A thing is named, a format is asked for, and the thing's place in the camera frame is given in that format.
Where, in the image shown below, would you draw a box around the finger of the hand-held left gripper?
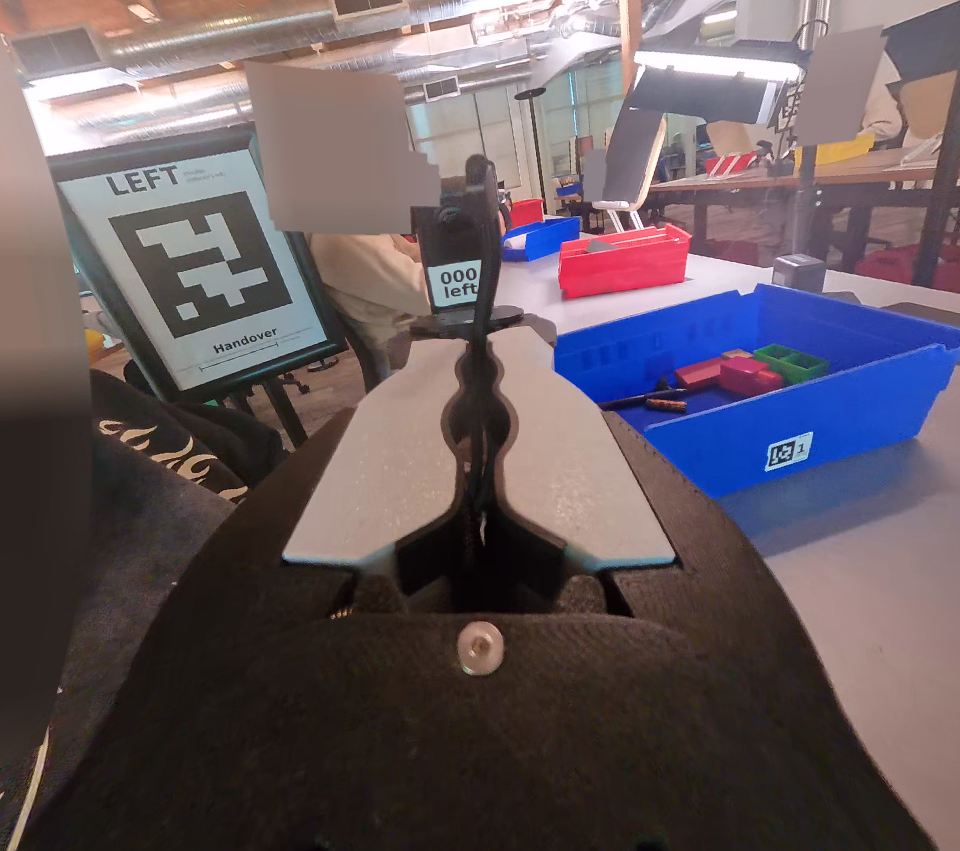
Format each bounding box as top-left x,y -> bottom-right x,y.
498,313 -> 558,372
384,332 -> 451,380

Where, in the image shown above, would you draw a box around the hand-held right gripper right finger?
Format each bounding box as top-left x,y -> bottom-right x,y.
491,338 -> 678,573

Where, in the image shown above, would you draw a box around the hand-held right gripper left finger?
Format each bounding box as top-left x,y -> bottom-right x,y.
282,338 -> 462,571

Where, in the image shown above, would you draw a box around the thick black cable with plug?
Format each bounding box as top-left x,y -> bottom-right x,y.
459,153 -> 505,552

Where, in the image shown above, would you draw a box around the blue bin with tag sticker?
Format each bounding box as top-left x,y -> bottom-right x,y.
553,283 -> 960,500

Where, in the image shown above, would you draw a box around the small blue plastic bin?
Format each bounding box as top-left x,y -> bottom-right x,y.
500,215 -> 583,264

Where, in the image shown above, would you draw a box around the black floor lamp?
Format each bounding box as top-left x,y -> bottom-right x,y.
513,88 -> 550,192

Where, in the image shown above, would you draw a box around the red toy block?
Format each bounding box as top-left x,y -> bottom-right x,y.
673,352 -> 786,397

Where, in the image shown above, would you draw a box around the black board on white stand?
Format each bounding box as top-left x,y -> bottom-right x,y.
592,108 -> 670,233

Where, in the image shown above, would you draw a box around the black printed shirt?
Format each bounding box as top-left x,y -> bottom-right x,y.
45,367 -> 290,830

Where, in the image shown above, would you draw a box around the tag poster on black stand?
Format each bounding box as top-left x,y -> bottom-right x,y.
47,125 -> 350,449

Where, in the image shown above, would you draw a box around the green toy block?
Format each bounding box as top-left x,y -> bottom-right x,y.
752,343 -> 831,385

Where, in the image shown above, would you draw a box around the red and white bin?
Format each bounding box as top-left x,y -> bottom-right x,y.
703,151 -> 764,179

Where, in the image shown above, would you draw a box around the small grey box red stripe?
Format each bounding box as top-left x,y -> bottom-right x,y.
771,253 -> 828,291

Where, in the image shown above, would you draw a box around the studio light panel on stand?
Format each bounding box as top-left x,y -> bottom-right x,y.
628,39 -> 810,126

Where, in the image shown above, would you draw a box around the long wooden workbench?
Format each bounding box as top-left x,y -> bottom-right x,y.
648,149 -> 960,267

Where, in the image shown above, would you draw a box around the yellow plastic bin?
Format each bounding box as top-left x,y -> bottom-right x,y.
793,131 -> 879,167

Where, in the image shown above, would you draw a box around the black stand pole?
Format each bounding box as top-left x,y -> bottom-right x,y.
911,33 -> 960,290

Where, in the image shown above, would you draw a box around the black board with wooden back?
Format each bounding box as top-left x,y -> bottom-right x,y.
883,3 -> 960,110

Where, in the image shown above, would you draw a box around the grey stand post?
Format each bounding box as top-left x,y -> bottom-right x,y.
793,138 -> 820,260

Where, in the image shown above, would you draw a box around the silver air duct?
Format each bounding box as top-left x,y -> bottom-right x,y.
97,0 -> 466,76

